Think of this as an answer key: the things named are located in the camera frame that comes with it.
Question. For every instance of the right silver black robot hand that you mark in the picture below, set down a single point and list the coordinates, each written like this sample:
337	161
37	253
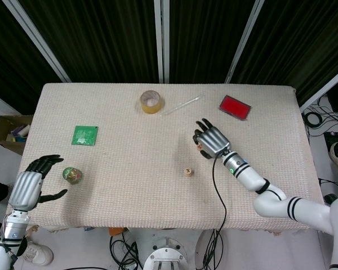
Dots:
214	142

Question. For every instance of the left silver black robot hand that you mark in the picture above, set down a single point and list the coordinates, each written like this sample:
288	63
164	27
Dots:
25	189

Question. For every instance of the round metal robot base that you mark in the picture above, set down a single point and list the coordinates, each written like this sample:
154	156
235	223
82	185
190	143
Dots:
166	254

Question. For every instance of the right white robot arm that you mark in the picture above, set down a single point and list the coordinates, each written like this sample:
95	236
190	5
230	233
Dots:
250	180

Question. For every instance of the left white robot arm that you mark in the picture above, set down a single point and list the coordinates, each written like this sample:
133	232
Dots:
12	227

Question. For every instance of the red ink pad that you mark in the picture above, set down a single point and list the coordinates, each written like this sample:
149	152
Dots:
235	107

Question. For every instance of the green patterned round jar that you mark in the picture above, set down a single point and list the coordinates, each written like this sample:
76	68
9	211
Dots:
72	175

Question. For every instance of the clear plastic pipette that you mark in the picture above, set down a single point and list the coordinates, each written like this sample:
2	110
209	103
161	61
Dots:
180	106

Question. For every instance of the white cylinder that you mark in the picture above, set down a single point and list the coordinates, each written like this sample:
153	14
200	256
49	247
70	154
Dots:
24	131

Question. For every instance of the brown cardboard box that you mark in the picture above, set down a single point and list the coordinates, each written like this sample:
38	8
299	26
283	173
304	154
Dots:
0	135

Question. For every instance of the purple block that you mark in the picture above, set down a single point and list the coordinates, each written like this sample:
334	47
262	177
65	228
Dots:
17	130

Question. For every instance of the yellow packing tape roll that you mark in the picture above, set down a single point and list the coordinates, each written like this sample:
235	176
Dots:
150	110

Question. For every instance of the beige woven tablecloth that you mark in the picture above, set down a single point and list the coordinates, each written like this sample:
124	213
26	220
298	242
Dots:
143	168

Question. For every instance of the green circuit board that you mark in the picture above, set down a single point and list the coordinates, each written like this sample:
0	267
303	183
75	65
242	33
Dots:
84	135

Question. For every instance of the orange small object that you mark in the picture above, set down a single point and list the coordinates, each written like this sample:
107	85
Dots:
115	231

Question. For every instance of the dark pleated curtain panel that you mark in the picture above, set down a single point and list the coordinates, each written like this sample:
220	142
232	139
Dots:
101	36
5	56
304	33
205	36

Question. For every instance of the white round disc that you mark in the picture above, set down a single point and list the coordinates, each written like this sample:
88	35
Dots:
201	247

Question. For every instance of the black round plug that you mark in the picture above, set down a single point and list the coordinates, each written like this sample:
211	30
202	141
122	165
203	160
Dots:
331	198

